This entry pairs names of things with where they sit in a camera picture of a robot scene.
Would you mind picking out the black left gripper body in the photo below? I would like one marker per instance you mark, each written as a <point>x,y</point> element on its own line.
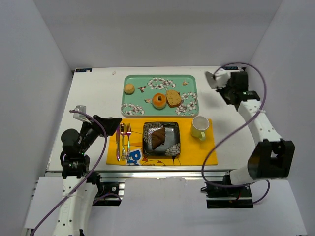
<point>99,125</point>

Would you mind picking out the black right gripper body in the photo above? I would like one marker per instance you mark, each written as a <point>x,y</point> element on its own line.
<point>228,86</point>

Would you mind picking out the brown croissant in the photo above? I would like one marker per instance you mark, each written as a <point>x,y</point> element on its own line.
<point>158,137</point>

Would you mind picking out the silver cake server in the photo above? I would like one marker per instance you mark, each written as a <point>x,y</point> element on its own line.
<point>211,78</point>

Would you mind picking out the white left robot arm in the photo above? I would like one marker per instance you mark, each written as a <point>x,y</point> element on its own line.
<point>81,183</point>

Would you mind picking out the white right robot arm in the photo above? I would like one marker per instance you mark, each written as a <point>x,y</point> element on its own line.
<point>272,156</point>

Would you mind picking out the bread slice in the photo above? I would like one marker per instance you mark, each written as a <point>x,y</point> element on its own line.
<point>173,98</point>

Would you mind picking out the iridescent knife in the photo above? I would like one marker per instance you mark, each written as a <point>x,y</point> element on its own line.
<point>118,143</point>

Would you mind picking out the iridescent fork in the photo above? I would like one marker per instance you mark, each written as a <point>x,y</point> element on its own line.
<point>128,133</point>

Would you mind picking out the blue label sticker right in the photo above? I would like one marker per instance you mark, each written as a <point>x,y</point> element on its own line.
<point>230,68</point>

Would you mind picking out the blue label sticker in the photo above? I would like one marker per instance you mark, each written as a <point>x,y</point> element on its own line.
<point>230,68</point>
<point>83,70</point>

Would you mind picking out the yellow placemat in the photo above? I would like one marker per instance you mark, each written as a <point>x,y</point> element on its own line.
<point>193,150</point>

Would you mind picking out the iridescent spoon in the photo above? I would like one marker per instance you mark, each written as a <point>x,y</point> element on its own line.
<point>122,132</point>

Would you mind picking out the teal floral tray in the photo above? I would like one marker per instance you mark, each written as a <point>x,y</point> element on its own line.
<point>140,102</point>

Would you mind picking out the small round bun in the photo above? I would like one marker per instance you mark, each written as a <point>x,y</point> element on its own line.
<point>129,88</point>

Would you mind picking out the yellow green mug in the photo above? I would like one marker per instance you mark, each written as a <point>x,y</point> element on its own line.
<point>199,126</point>

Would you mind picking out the glazed bagel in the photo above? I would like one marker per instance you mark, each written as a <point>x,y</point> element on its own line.
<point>159,101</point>

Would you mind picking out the blue label sticker left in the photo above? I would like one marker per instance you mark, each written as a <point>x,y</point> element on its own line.
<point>83,70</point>

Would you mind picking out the black floral square plate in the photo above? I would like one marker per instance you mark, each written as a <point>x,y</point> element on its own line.
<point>172,144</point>

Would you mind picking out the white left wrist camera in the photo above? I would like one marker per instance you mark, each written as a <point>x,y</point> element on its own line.
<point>80,111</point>

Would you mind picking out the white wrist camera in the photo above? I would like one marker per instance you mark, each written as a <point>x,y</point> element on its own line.
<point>221,80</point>
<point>80,111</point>

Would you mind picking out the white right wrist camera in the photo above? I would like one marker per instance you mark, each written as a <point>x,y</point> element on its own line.
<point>221,80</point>

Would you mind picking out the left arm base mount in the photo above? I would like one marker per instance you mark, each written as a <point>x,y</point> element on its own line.
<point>109,190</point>

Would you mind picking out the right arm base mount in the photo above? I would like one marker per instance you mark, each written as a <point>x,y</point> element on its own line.
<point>227,198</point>

